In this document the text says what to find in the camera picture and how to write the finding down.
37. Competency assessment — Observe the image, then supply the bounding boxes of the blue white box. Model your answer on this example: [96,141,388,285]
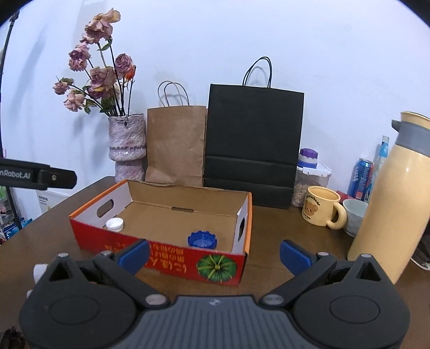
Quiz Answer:
[5,217,33,239]

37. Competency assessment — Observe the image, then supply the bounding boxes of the white bowl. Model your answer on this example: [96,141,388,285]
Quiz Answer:
[342,199,369,238]

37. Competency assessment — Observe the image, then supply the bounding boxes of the black paper bag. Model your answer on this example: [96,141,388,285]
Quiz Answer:
[202,56,305,209]

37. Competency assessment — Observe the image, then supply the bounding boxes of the clear bottle blue label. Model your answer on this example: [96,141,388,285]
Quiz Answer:
[368,135,390,202]

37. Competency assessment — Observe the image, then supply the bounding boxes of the cream thermos jug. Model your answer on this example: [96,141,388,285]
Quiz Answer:
[347,111,430,285]

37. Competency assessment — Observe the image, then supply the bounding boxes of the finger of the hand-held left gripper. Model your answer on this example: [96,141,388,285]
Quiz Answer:
[38,164,77,190]

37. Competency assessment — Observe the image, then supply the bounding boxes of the brown paper bag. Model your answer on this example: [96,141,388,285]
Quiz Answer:
[145,81,207,188]

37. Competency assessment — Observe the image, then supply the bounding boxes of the dried pink rose bouquet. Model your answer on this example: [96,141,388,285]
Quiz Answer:
[53,8,137,118]

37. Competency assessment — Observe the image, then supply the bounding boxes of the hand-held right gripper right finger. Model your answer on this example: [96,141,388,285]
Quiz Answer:
[261,239,393,307]

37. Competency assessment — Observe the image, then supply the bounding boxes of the white printed package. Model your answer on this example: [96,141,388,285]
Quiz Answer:
[38,190,69,213]

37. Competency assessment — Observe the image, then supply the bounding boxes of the red cardboard box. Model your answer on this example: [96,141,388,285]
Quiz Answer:
[69,179,253,287]

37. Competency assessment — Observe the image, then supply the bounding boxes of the purple lid food container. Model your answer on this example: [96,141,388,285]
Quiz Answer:
[291,148,332,208]

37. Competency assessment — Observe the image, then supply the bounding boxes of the blue drink can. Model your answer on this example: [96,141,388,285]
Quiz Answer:
[347,158,374,203]

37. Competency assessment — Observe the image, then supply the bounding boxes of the blue bottle cap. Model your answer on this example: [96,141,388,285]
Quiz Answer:
[187,230,217,249]

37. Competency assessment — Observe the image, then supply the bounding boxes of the pink mottled ceramic vase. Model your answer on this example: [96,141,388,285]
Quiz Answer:
[107,113,148,183]

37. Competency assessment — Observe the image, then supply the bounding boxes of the yellow bear mug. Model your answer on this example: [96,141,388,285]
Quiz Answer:
[301,186,347,231]

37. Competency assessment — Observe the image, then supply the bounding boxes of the small white object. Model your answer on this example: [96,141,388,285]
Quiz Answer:
[33,263,51,281]

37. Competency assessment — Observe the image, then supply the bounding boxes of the dark object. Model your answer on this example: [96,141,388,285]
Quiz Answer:
[411,240,430,271]

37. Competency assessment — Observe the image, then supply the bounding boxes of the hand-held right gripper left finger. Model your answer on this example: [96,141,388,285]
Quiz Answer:
[34,239,170,307]

